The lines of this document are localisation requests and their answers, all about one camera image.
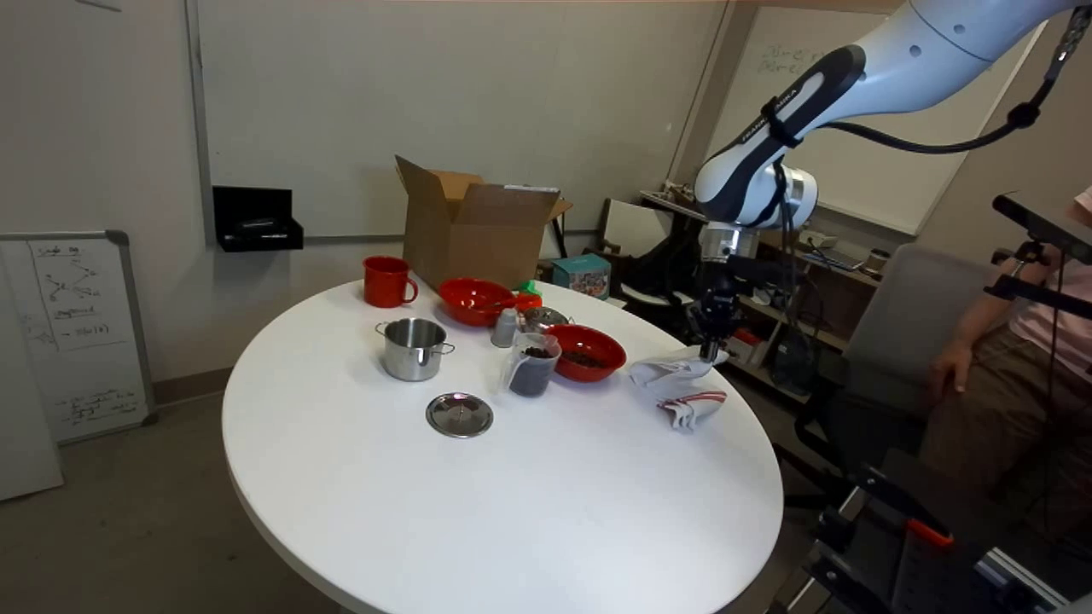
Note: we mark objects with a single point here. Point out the teal box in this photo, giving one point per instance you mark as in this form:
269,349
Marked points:
582,273

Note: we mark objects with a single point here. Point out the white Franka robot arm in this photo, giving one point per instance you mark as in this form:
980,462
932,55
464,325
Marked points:
910,55

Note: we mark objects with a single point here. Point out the empty red bowl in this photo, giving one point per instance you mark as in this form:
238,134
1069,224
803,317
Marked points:
474,302

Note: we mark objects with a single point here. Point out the black camera on stand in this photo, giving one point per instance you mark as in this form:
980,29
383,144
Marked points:
1040,224

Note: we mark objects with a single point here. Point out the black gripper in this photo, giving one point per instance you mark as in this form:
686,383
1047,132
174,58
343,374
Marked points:
717,299

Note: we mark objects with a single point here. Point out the cluttered dark shelf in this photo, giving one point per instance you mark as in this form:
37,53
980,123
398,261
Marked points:
819,273

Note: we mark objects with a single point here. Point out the small round metal dish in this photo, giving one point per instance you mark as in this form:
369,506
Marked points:
457,415

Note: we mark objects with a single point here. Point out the red bowl with dark contents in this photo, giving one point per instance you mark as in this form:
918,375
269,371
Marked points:
585,354

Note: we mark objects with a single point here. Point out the open cardboard box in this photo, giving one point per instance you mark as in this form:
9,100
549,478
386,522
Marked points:
477,233

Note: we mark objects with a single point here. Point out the small leaning whiteboard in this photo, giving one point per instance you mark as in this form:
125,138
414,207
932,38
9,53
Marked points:
71,329

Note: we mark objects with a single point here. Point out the green toy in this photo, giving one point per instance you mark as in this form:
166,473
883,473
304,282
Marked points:
529,289

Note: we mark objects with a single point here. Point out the small steel pot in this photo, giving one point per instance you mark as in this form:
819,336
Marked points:
409,346

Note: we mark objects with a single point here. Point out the red mug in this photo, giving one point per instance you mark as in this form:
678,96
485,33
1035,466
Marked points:
386,282

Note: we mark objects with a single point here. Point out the small metal shaker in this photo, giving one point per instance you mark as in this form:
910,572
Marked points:
507,329

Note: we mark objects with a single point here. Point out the large wall whiteboard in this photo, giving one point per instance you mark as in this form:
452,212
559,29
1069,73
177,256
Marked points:
898,157

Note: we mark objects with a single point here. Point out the orange toy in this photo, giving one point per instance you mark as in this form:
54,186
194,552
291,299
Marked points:
529,305

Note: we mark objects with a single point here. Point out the black open case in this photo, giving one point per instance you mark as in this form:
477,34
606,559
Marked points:
258,219

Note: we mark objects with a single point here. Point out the white towel with red stripes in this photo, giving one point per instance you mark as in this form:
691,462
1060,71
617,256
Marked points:
682,394

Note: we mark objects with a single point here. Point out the seated person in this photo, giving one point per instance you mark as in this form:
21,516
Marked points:
1026,375

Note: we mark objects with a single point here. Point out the clear cup with dark contents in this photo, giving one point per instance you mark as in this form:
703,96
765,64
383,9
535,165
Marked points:
529,374

